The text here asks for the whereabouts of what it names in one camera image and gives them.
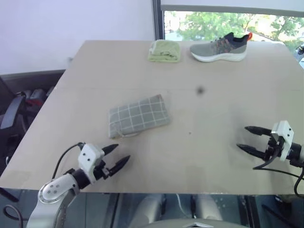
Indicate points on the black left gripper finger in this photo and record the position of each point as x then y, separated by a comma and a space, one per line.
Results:
121, 164
109, 149

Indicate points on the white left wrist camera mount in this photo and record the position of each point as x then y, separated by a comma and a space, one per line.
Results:
89, 156

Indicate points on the silver rounded robot leg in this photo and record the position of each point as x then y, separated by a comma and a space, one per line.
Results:
149, 209
209, 206

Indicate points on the black device at window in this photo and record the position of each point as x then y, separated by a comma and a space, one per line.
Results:
300, 49

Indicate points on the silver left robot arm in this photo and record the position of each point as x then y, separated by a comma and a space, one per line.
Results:
54, 187

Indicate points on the folded light green towel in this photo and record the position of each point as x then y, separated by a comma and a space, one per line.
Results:
165, 52

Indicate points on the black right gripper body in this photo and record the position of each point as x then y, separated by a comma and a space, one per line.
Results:
273, 148

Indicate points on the grey checkered fabric pouch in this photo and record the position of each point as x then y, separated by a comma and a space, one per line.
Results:
139, 116

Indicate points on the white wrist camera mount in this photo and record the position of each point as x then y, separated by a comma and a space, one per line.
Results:
284, 135
89, 156

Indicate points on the grey robot torso edge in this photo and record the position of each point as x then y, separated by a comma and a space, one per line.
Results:
194, 224

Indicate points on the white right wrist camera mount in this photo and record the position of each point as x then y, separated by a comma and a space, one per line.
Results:
284, 135

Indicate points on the red and white floor clutter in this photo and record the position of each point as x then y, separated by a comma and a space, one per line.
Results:
35, 95

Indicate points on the olive green sneaker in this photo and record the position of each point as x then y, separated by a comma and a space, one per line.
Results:
216, 51

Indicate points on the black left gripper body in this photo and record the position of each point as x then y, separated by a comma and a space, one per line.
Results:
103, 172

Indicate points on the black grey office chair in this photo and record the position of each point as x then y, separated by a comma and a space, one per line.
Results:
10, 114

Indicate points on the white roller window blind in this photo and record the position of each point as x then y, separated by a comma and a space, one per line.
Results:
232, 6

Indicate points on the dark window frame post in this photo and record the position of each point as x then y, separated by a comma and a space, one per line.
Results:
158, 20

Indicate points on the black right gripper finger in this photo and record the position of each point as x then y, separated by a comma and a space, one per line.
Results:
260, 131
254, 150

